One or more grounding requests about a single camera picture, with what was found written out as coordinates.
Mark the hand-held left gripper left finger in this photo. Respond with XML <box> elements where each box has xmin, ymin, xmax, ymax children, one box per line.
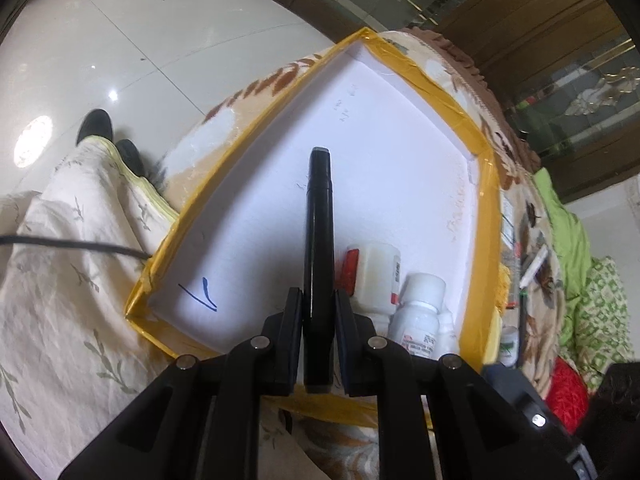
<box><xmin>57</xmin><ymin>287</ymin><xmax>304</xmax><ymax>480</ymax></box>

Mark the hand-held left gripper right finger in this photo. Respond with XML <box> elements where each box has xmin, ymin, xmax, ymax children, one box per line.
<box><xmin>334</xmin><ymin>287</ymin><xmax>576</xmax><ymax>480</ymax></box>

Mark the black marker with green end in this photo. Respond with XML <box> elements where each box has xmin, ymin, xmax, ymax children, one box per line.
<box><xmin>515</xmin><ymin>285</ymin><xmax>530</xmax><ymax>368</ymax></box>

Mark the thick black marker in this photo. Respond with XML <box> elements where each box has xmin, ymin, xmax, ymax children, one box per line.
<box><xmin>302</xmin><ymin>146</ymin><xmax>336</xmax><ymax>395</ymax></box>

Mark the white box with yellow tape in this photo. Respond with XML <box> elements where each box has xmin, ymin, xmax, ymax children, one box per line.
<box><xmin>124</xmin><ymin>26</ymin><xmax>502</xmax><ymax>431</ymax></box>

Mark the red cloth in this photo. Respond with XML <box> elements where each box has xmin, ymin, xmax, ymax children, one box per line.
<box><xmin>545</xmin><ymin>357</ymin><xmax>593</xmax><ymax>431</ymax></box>

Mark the white bottle with leaf label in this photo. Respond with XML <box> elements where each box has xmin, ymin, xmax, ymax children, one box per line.
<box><xmin>387</xmin><ymin>272</ymin><xmax>447</xmax><ymax>358</ymax></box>

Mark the white bottle with red label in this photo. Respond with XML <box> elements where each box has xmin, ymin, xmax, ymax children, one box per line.
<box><xmin>340</xmin><ymin>242</ymin><xmax>402</xmax><ymax>313</ymax></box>

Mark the small white dropper bottle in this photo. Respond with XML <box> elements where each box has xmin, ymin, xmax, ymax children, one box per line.
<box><xmin>435</xmin><ymin>310</ymin><xmax>460</xmax><ymax>358</ymax></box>

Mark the green patterned quilt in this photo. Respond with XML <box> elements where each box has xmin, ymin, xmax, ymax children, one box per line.
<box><xmin>560</xmin><ymin>255</ymin><xmax>636</xmax><ymax>396</ymax></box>

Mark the plain green blanket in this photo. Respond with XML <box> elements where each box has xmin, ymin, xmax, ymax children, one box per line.
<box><xmin>530</xmin><ymin>167</ymin><xmax>593</xmax><ymax>351</ymax></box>

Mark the person's floral white clothing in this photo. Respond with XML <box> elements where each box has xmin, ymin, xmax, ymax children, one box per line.
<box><xmin>0</xmin><ymin>137</ymin><xmax>181</xmax><ymax>466</ymax></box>

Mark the person's black shoe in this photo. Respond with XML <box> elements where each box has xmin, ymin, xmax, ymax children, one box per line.
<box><xmin>76</xmin><ymin>108</ymin><xmax>114</xmax><ymax>147</ymax></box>
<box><xmin>115</xmin><ymin>139</ymin><xmax>147</xmax><ymax>179</ymax></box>

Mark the wooden door with glass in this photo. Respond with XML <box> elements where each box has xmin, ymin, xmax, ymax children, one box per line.
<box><xmin>165</xmin><ymin>0</ymin><xmax>640</xmax><ymax>203</ymax></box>

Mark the black cable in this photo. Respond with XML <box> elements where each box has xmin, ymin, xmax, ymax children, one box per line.
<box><xmin>0</xmin><ymin>235</ymin><xmax>151</xmax><ymax>261</ymax></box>

